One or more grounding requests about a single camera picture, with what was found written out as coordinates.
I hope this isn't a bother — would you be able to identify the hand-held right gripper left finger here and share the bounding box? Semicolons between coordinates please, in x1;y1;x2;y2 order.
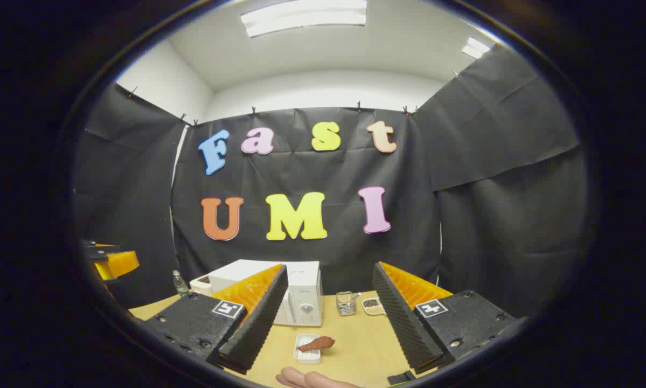
142;263;290;375

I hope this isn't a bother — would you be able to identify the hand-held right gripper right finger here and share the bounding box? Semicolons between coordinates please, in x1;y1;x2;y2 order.
372;261;518;375

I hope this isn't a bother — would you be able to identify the white microwave oven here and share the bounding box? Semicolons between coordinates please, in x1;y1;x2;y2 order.
208;259;324;327

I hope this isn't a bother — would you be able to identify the reddish brown chicken drumstick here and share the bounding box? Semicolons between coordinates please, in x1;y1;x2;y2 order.
297;336;336;354

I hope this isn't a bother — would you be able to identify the white rectangular food tray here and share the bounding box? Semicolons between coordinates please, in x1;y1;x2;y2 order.
293;334;323;365

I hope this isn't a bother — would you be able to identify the white toaster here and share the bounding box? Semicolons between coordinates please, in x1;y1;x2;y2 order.
190;274;216;296

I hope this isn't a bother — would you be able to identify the black backdrop cloth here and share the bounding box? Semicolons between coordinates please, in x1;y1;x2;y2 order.
72;43;590;318

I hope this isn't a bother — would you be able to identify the small ceiling light panel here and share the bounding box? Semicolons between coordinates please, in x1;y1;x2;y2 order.
461;37;490;60

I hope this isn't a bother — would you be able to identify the long ceiling light panel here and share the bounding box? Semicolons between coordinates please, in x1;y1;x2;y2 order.
240;0;367;38

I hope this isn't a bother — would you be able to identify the wire basket with spoon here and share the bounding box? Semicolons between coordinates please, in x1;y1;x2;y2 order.
336;291;362;316

